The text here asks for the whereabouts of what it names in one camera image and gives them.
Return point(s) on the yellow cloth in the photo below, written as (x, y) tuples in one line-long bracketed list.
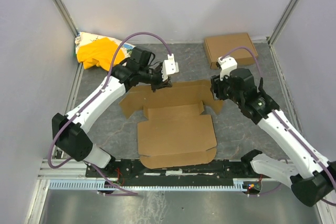
[(98, 53)]

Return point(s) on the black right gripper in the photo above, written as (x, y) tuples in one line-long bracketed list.
[(218, 87)]

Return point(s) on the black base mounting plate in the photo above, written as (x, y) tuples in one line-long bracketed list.
[(128, 168)]

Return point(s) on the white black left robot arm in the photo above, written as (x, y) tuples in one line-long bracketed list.
[(70, 130)]

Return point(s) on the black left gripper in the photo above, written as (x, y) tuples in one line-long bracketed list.
[(159, 77)]

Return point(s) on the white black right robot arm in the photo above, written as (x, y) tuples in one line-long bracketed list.
[(310, 176)]

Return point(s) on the right aluminium corner post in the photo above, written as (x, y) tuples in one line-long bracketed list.
[(282, 21)]

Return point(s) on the aluminium frame rail front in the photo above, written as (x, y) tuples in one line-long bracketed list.
[(74, 170)]

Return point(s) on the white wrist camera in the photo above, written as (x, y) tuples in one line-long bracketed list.
[(226, 65), (169, 67)]

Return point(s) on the folded closed cardboard box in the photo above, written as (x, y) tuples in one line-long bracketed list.
[(217, 46)]

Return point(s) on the cardboard box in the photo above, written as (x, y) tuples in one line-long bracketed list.
[(177, 131), (217, 46)]

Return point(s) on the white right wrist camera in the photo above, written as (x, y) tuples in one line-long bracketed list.
[(226, 65)]

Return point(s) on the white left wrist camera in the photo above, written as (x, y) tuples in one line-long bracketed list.
[(169, 67)]

